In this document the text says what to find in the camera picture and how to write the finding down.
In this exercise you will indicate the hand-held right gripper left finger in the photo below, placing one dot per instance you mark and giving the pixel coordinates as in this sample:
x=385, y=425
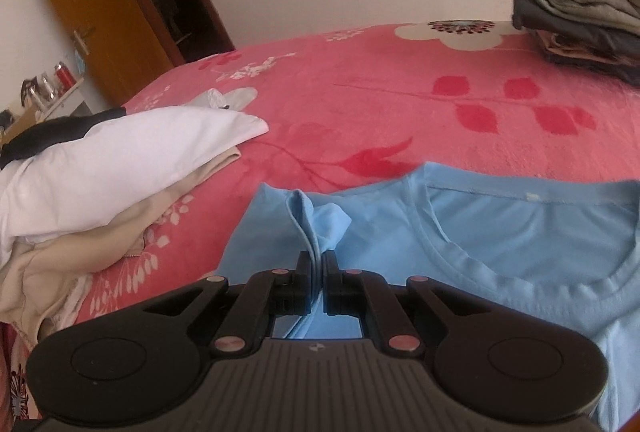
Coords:
x=303, y=277

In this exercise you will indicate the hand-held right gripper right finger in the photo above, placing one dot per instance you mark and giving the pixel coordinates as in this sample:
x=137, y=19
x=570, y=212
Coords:
x=331, y=277

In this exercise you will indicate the light blue printed t-shirt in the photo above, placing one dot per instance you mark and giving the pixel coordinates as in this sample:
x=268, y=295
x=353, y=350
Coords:
x=500, y=252

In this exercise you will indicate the pink floral blanket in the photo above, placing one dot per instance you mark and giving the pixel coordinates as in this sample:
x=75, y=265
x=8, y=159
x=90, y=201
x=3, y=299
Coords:
x=375, y=77

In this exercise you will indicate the beige garment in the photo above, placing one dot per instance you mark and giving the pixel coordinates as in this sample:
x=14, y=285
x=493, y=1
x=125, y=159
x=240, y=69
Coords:
x=65, y=252

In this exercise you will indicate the black garment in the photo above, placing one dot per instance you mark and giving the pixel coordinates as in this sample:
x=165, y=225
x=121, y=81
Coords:
x=50, y=134

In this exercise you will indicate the white desk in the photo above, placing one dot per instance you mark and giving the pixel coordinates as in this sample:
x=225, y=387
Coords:
x=60, y=102

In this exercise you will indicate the small blue hanging item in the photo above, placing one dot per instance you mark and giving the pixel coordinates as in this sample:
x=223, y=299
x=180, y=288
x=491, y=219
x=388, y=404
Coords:
x=80, y=62

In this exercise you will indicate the red thermos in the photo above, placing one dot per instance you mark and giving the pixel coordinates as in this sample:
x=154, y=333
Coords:
x=64, y=79

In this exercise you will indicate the brown patterned folded garment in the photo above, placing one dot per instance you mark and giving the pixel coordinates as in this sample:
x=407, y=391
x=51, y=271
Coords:
x=565, y=44

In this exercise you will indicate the dark grey folded garment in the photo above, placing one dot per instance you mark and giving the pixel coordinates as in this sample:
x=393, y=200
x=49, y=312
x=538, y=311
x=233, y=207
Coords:
x=540, y=12

